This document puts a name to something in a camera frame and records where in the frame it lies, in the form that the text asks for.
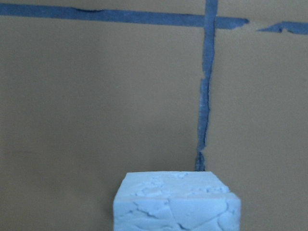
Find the light blue foam block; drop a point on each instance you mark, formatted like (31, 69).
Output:
(175, 201)

